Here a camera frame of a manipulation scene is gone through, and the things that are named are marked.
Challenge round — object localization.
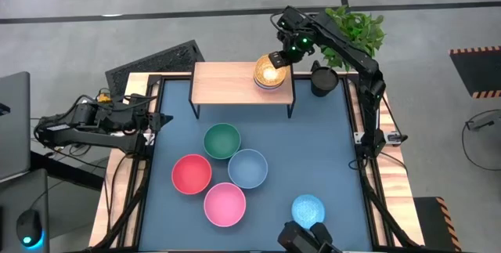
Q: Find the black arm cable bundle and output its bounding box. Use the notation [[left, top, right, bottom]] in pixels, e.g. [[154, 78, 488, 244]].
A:
[[93, 153, 152, 251]]

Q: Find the plain orange-red bowl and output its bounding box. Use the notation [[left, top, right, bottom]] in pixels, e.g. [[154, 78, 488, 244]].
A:
[[171, 154, 213, 196]]

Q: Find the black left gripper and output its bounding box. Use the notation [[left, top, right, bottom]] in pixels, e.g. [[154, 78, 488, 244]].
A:
[[130, 110, 175, 136]]

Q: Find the black cable loop with plug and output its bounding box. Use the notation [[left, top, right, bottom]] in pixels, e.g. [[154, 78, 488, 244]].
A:
[[461, 108, 501, 172]]

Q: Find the grey laptop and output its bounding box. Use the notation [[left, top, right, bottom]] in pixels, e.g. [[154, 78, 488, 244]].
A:
[[0, 71, 31, 182]]

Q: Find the black plant pot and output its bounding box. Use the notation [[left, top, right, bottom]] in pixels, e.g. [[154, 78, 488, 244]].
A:
[[310, 60, 340, 98]]

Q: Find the plain light blue bowl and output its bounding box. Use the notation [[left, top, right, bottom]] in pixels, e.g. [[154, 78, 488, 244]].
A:
[[227, 148, 269, 190]]

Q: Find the blue-grey table mat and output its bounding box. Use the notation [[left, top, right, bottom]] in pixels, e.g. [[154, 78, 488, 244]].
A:
[[137, 78, 375, 252]]

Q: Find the plain green bowl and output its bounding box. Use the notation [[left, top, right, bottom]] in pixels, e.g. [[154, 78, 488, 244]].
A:
[[202, 122, 242, 161]]

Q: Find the black aluminium table frame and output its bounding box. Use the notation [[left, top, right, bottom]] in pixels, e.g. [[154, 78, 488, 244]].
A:
[[117, 71, 422, 253]]

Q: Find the plain pink bowl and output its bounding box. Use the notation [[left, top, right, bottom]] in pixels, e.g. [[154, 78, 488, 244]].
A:
[[203, 182, 247, 228]]

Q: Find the green leafy plant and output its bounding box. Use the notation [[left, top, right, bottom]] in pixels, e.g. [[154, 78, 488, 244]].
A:
[[319, 5, 387, 72]]

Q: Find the wooden shelf black metal frame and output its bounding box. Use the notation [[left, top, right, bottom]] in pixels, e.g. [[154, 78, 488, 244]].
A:
[[188, 61, 296, 120]]

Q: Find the black mouse blue light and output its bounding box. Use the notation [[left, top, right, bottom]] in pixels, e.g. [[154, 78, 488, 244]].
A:
[[15, 208, 44, 249]]

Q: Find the yellow navy lattice bowl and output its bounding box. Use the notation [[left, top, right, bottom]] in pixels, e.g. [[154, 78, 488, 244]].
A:
[[253, 53, 289, 88]]

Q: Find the black mat hazard-striped edge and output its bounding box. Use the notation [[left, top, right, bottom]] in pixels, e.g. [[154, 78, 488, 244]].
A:
[[413, 196, 463, 253], [448, 45, 501, 99]]

